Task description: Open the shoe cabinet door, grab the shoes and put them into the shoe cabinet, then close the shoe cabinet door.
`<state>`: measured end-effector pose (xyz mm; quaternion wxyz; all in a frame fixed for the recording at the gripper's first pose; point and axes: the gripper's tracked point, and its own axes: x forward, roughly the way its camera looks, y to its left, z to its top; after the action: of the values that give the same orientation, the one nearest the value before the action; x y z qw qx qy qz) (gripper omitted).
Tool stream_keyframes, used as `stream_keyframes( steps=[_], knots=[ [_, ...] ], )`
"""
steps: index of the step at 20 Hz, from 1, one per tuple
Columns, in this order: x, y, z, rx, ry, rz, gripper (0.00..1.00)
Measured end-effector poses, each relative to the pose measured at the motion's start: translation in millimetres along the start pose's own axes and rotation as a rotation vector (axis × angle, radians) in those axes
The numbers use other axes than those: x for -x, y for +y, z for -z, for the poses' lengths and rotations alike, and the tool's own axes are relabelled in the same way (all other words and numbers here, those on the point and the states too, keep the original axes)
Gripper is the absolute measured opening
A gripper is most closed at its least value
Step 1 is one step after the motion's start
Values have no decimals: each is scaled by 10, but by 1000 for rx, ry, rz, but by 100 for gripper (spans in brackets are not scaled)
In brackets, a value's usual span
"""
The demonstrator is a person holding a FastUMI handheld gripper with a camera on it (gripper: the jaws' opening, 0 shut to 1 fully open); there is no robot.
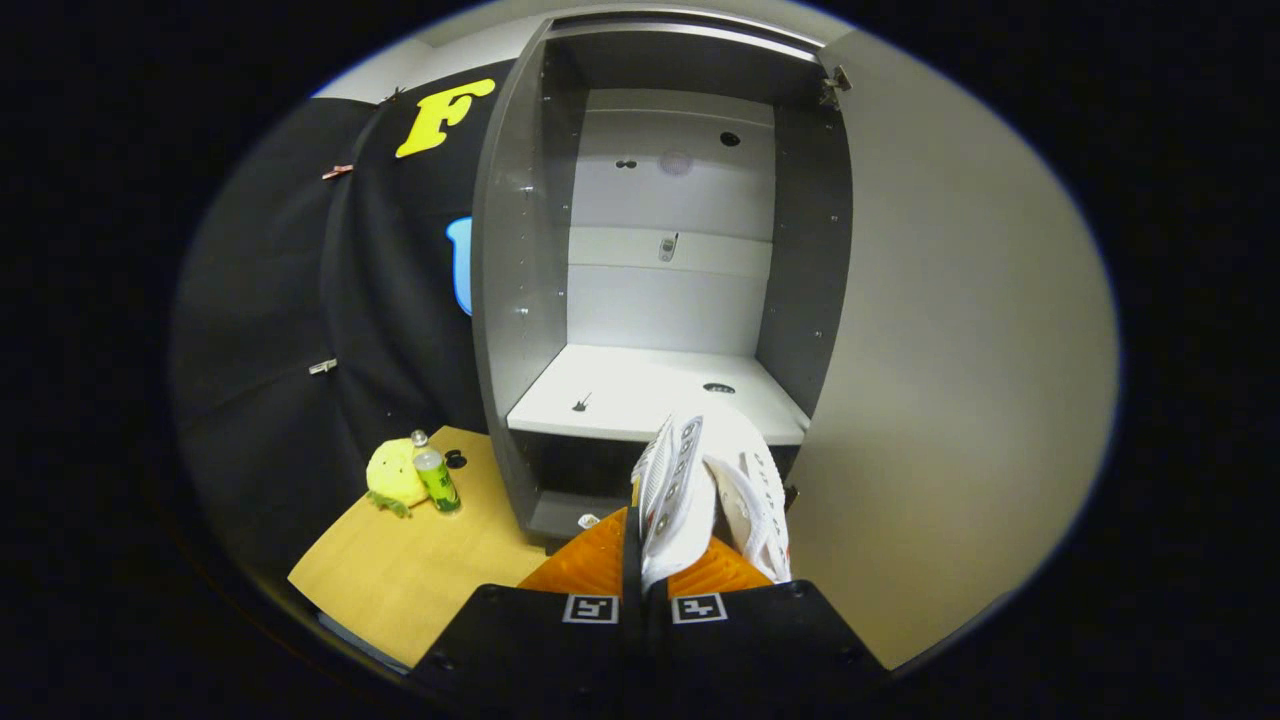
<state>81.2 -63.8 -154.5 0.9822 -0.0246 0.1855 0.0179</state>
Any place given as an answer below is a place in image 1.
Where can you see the green drink bottle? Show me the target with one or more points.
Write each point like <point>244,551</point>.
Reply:
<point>438,480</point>

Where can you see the beige shoe cabinet door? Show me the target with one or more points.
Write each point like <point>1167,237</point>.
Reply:
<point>950,350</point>

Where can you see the yellow plush toy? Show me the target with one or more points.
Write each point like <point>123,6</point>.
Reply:
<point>395,475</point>

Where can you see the pink cloth clip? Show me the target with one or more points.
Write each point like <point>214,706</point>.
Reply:
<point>337,171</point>

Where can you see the grey shoe cabinet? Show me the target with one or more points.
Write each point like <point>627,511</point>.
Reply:
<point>520,250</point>

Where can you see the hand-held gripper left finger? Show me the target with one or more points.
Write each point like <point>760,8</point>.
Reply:
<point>628,650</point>

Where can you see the black backdrop cloth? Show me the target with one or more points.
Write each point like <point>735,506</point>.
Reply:
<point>300,300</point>

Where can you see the white cloth clip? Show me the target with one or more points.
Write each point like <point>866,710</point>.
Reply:
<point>322,367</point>

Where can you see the metal door hinge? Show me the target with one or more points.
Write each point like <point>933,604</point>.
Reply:
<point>835,85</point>

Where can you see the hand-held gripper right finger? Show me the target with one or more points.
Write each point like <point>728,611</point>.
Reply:
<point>760,640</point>

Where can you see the white shoe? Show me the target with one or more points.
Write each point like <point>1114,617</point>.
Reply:
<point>690,500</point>

